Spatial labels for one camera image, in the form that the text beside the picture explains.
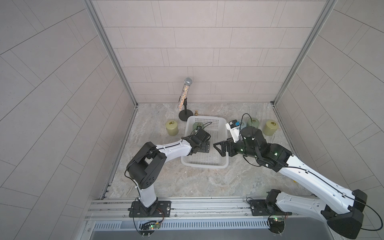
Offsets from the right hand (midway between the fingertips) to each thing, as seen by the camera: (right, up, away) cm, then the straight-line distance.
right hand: (219, 144), depth 69 cm
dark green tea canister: (+26, +9, +27) cm, 38 cm away
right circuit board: (+26, -38, 0) cm, 46 cm away
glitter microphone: (-19, +27, +22) cm, 40 cm away
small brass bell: (-12, +15, +40) cm, 44 cm away
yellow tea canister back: (+36, +6, +25) cm, 44 cm away
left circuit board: (-32, -37, -3) cm, 49 cm away
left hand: (-7, -5, +25) cm, 26 cm away
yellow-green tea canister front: (-27, +6, +25) cm, 37 cm away
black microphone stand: (-21, +14, +39) cm, 46 cm away
